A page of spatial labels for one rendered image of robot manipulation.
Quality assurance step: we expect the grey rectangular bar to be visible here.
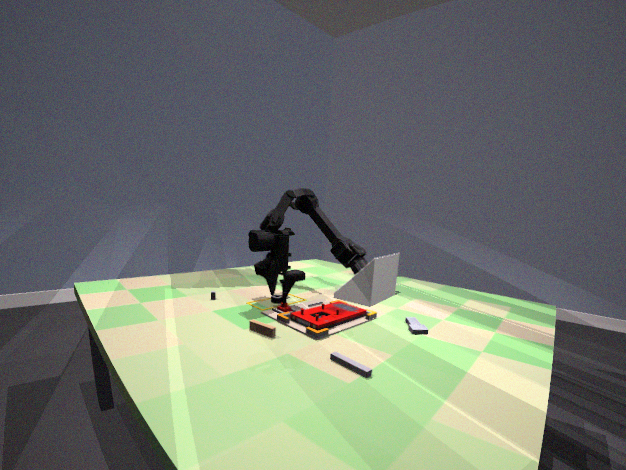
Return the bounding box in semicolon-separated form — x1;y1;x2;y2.
330;351;373;378

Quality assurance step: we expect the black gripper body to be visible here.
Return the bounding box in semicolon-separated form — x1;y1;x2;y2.
267;250;306;283

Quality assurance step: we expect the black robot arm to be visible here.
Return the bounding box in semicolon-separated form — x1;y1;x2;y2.
248;188;368;277

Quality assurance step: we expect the beige flat slab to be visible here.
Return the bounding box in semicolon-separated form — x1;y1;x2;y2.
262;299;378;340

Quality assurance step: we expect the tan rectangular block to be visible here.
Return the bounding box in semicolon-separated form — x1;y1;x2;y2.
250;320;276;338

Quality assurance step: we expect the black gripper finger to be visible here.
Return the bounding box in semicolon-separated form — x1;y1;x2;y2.
265;274;278;295
279;280;295;297

